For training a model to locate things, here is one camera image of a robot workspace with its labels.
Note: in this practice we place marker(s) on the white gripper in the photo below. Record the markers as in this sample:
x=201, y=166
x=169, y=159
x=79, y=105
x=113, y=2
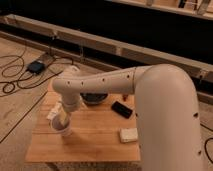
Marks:
x=70, y=104

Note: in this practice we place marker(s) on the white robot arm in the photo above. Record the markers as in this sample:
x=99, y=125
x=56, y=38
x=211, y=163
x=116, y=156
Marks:
x=166, y=107

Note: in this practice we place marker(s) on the black ceramic bowl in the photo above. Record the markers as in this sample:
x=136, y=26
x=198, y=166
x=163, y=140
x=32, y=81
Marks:
x=93, y=99

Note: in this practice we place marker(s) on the wooden table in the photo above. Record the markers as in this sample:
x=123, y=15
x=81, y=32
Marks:
x=94, y=134

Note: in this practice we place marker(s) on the black rectangular device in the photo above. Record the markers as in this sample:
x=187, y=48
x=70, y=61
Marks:
x=121, y=109

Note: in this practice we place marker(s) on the blue power adapter box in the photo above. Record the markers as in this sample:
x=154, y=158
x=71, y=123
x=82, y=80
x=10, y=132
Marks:
x=35, y=67

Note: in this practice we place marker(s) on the small red-brown bottle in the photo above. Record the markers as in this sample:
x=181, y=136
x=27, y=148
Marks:
x=125, y=97

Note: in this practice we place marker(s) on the white sponge block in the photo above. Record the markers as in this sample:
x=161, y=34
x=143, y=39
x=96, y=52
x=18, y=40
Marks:
x=128, y=135

